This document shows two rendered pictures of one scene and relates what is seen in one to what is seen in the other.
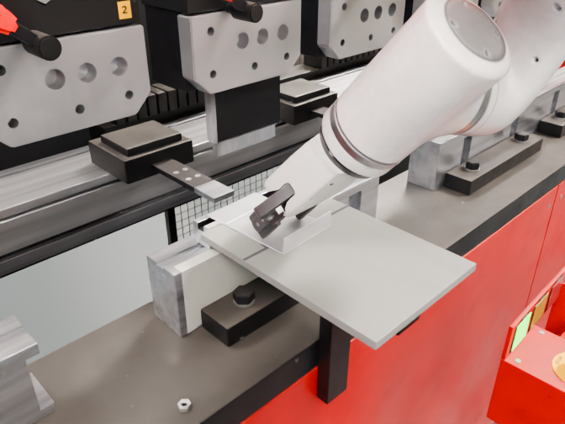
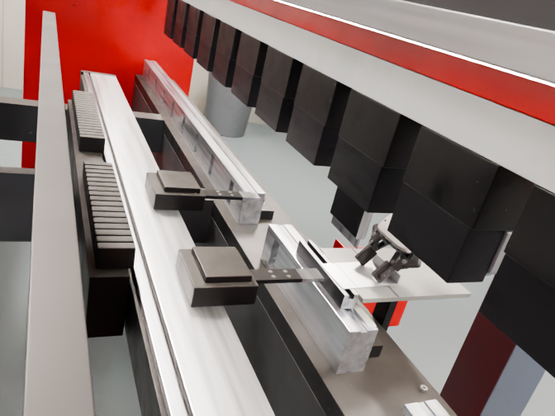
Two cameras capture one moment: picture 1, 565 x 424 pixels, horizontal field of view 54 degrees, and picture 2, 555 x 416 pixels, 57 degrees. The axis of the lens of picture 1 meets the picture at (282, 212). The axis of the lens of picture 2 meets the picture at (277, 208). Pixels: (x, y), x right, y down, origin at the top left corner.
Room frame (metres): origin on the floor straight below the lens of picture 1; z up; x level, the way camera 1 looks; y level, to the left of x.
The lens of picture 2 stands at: (0.53, 0.91, 1.47)
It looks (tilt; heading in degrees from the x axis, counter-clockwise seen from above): 23 degrees down; 286
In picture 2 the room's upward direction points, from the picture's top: 14 degrees clockwise
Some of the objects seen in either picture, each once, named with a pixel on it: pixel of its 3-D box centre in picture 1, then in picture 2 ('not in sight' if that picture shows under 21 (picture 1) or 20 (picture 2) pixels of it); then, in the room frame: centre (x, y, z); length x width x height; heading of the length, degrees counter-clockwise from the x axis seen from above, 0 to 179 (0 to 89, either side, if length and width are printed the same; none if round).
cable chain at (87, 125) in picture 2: (370, 43); (86, 118); (1.47, -0.23, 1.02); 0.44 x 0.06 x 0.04; 134
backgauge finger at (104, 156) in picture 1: (168, 161); (257, 271); (0.76, 0.17, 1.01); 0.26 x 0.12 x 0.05; 44
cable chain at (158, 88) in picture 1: (192, 89); (105, 207); (1.08, 0.18, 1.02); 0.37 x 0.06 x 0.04; 134
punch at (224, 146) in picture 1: (244, 109); (350, 212); (0.65, 0.05, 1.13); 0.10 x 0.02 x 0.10; 134
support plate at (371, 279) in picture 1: (332, 251); (393, 271); (0.54, -0.06, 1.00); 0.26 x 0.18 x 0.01; 44
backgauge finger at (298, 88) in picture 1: (324, 108); (206, 190); (1.00, -0.08, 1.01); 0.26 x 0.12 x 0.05; 44
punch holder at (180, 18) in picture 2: not in sight; (190, 25); (1.60, -0.94, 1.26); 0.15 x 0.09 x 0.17; 134
